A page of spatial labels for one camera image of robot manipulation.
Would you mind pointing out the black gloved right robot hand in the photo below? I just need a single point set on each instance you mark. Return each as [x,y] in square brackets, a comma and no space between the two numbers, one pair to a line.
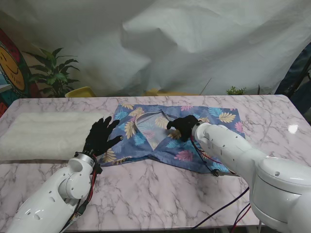
[185,126]

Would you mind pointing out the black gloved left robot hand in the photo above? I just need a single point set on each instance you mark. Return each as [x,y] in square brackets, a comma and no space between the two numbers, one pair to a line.
[99,138]

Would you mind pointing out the blue leaf print pillowcase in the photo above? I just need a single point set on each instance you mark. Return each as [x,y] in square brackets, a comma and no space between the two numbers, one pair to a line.
[218,114]

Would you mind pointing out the white pillow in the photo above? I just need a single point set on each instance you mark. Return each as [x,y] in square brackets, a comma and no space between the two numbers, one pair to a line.
[36,136]

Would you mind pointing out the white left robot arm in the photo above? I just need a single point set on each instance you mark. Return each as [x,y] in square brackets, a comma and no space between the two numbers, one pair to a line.
[48,196]

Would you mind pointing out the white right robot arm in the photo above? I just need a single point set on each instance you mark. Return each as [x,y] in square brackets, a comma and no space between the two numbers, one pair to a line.
[267,174]

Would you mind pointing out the thin dry twig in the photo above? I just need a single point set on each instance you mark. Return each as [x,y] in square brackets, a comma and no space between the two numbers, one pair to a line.
[205,86]

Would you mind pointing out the yellow brown cardboard piece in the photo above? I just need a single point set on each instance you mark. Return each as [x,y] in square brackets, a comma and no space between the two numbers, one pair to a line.
[155,92]

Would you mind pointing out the small green plant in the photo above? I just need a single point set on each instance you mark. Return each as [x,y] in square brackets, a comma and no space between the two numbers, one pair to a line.
[235,91]

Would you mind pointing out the large green potted plant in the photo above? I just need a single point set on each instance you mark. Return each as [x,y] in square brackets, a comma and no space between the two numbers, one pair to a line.
[54,72]

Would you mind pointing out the white backdrop sheet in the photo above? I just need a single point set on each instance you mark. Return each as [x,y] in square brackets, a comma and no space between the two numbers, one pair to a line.
[170,36]

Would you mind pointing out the colourful smiley face board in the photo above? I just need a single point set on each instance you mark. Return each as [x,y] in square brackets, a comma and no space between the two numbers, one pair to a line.
[9,65]

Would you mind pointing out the black tripod stand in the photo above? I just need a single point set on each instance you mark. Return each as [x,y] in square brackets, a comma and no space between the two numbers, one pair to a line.
[298,78]

